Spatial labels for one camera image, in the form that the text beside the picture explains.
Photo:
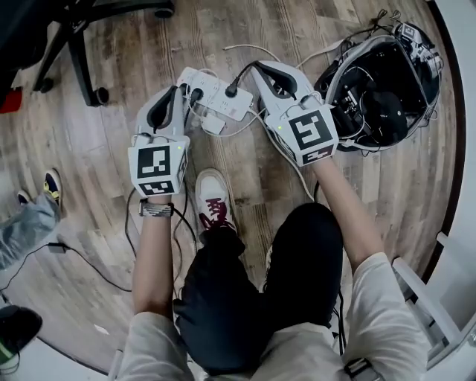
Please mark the black office chair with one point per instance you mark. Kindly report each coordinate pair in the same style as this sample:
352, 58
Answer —
78, 56

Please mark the red box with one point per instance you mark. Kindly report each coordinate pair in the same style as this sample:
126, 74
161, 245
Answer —
11, 102

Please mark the person's right white shoe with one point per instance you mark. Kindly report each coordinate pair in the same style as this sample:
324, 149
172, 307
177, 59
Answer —
268, 268

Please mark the person's right forearm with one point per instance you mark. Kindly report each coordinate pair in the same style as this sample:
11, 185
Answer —
346, 216

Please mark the person's white shirt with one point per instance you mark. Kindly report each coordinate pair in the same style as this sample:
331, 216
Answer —
386, 305

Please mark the person's white shoe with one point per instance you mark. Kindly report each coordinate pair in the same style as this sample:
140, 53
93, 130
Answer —
212, 189
268, 268

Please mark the small white paper scrap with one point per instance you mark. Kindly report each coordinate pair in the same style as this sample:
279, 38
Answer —
100, 328

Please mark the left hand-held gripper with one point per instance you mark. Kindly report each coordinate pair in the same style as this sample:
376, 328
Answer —
156, 163

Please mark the person's left white shoe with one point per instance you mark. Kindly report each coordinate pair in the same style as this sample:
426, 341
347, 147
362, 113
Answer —
212, 189

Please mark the black backpack gray trim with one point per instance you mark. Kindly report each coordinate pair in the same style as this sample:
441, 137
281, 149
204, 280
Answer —
386, 111

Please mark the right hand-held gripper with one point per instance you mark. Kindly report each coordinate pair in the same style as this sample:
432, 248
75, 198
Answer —
308, 130

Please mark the white power strip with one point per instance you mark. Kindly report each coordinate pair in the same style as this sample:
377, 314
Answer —
213, 91

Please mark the spare hand-held gripper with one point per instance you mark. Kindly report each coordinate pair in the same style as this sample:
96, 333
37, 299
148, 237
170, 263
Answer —
409, 31

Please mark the person's left forearm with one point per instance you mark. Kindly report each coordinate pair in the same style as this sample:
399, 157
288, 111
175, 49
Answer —
152, 260

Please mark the person's black trousers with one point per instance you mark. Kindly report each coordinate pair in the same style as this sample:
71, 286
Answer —
230, 305

